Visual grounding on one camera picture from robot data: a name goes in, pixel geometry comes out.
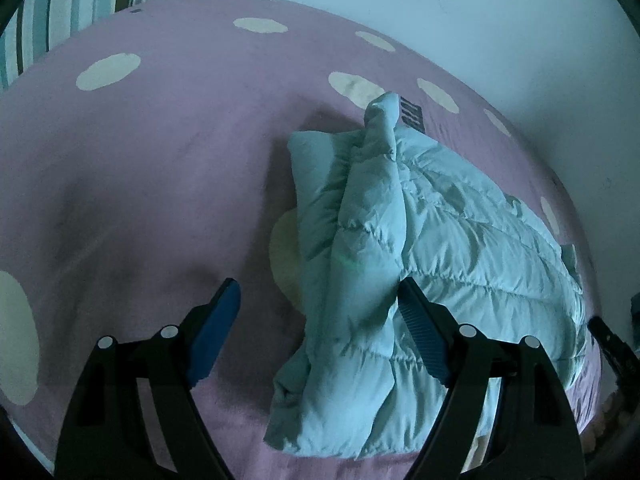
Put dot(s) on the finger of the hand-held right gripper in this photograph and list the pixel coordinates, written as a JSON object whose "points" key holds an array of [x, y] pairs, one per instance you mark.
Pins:
{"points": [[612, 345]]}

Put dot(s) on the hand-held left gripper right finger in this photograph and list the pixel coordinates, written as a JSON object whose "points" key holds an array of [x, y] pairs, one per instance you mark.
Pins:
{"points": [[422, 332]]}

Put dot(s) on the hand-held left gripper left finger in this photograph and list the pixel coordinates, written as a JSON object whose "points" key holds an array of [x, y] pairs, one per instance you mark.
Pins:
{"points": [[212, 330]]}

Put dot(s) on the light blue quilted puffer jacket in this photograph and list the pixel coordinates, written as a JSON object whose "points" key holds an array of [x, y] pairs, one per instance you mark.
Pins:
{"points": [[450, 240]]}

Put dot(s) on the pink polka dot bed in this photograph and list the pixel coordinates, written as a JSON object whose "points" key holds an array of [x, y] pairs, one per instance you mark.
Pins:
{"points": [[150, 160]]}

